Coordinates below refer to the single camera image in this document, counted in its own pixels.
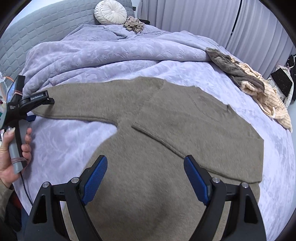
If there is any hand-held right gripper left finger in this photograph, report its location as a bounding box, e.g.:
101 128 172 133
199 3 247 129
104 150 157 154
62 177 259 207
24 155 108 241

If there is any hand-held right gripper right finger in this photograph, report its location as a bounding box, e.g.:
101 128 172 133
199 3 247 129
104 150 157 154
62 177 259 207
183 155 266 241

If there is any olive brown fuzzy sweater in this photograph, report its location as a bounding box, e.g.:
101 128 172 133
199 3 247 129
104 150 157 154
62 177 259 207
32 77 264 241

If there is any person's left hand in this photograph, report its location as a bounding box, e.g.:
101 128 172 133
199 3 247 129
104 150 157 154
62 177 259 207
0 127 33 189

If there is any lavender embossed fleece blanket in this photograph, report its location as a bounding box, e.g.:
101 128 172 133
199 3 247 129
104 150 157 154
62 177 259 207
22 23 222 94

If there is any grey quilted headboard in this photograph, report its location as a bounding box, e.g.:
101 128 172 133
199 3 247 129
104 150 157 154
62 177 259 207
0 0 134 79

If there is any lavender fleece bed sheet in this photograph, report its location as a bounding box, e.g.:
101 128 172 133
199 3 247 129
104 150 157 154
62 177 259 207
22 45 295 241

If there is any round cream pleated pillow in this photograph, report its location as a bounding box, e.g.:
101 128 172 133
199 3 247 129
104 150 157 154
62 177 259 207
94 0 128 25

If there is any cream striped fleece garment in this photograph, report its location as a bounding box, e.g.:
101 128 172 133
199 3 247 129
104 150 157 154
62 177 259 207
228 57 293 133

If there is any taupe ruffled cloth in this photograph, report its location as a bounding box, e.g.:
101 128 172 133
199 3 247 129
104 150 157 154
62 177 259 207
122 16 145 35

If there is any grey fuzzy garment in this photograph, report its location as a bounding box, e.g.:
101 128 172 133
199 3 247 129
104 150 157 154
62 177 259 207
206 47 265 93

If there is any black glitter bag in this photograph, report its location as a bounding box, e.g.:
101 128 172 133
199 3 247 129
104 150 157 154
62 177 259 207
270 65 294 98

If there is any grey pleated curtain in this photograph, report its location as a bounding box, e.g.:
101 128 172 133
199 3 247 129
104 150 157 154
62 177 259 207
139 0 241 45
225 0 296 78

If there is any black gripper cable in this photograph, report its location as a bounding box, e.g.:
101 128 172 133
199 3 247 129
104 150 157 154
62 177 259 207
20 170 34 207

